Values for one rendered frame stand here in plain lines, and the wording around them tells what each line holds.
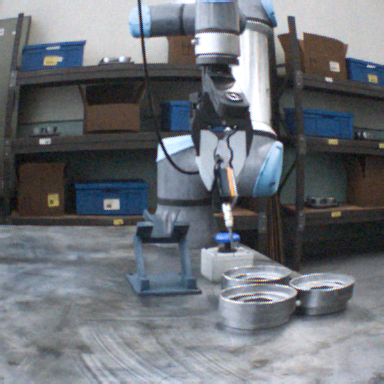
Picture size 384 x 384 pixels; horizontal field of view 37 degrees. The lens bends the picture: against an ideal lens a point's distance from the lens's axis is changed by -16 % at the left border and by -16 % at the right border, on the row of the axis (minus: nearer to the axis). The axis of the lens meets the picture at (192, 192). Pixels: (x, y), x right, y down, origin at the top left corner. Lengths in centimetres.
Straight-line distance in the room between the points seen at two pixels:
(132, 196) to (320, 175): 172
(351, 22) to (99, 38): 242
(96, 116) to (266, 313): 360
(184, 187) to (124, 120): 298
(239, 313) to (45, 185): 359
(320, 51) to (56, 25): 218
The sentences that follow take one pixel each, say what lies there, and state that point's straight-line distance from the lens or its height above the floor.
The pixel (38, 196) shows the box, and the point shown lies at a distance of 432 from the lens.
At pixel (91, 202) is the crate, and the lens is 438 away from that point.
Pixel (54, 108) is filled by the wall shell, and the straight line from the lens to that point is 483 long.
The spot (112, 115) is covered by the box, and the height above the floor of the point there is 113.
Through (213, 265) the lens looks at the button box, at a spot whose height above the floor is 83.
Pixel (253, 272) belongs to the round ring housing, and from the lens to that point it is 100.
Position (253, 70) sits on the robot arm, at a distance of 141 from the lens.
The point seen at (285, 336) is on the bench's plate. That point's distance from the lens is 76.
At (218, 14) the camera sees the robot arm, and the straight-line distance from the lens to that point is 100.
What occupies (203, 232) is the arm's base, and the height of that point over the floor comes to 83.
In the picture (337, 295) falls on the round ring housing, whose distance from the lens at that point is 84.
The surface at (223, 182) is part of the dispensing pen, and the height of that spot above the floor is 97.
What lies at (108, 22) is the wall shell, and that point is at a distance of 494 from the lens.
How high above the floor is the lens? 105
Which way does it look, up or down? 6 degrees down
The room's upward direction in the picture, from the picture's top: straight up
